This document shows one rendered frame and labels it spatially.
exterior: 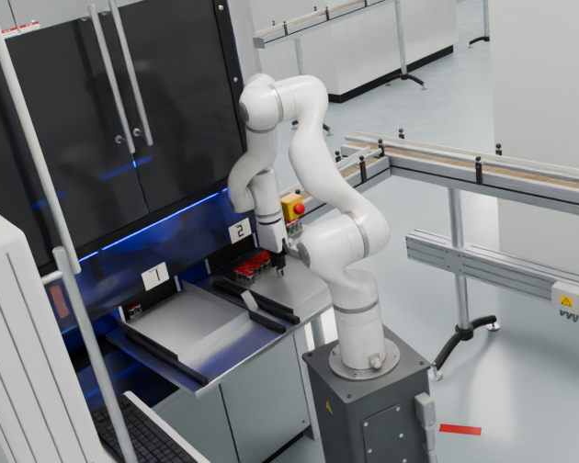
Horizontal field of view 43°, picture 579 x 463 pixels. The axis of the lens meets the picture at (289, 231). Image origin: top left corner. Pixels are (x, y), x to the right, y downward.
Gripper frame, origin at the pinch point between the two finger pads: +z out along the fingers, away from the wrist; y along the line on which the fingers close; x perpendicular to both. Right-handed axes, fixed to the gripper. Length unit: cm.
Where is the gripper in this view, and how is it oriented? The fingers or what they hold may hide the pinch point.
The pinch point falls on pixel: (278, 261)
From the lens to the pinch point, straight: 236.4
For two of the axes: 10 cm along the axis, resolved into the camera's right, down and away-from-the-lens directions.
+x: 7.3, -4.1, 5.5
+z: 1.7, 8.9, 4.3
